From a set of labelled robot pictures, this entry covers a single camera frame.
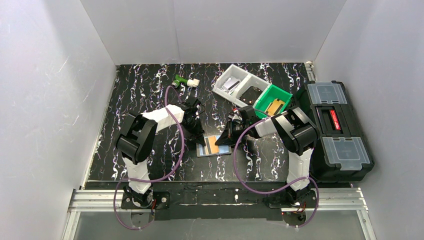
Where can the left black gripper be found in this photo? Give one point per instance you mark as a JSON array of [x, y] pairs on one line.
[[194, 125]]

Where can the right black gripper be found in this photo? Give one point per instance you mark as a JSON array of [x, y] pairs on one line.
[[234, 129]]

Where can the orange credit card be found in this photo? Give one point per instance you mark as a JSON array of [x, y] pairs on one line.
[[210, 146]]

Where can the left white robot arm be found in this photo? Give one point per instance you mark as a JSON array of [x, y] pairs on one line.
[[136, 137]]

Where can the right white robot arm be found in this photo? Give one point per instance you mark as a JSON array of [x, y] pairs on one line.
[[296, 130]]

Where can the cards in white bin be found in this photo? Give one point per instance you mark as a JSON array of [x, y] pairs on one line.
[[230, 84]]

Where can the black item in bin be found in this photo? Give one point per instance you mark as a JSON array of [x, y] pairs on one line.
[[250, 96]]

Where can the yellow item in green bin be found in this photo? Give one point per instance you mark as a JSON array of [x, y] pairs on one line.
[[275, 107]]

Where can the white two-compartment bin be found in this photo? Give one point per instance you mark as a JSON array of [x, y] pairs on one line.
[[247, 79]]

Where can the green white pipe fitting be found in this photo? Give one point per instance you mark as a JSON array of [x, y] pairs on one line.
[[178, 80]]

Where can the green plastic bin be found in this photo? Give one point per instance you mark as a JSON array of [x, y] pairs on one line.
[[270, 93]]

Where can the black tool box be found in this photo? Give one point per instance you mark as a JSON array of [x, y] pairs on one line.
[[341, 154]]

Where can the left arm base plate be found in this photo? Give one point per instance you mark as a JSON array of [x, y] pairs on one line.
[[145, 200]]

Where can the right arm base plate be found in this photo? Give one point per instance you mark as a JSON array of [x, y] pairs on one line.
[[299, 200]]

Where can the aluminium frame rail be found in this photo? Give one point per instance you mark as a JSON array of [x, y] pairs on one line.
[[226, 203]]

